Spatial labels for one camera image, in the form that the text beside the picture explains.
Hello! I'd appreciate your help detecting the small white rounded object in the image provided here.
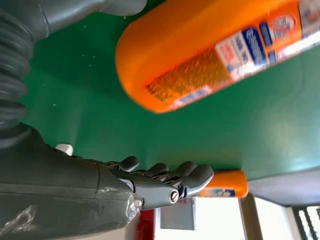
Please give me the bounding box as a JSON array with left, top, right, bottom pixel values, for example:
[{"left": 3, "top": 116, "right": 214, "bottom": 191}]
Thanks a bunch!
[{"left": 54, "top": 143, "right": 74, "bottom": 157}]

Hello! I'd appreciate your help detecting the brown pillar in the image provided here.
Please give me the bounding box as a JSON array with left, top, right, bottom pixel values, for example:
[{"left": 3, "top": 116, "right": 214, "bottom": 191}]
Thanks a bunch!
[{"left": 238, "top": 193, "right": 263, "bottom": 240}]

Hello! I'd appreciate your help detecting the dark window grille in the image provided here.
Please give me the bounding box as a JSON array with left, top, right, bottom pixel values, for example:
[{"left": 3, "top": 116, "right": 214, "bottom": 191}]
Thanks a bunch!
[{"left": 291, "top": 205, "right": 320, "bottom": 240}]

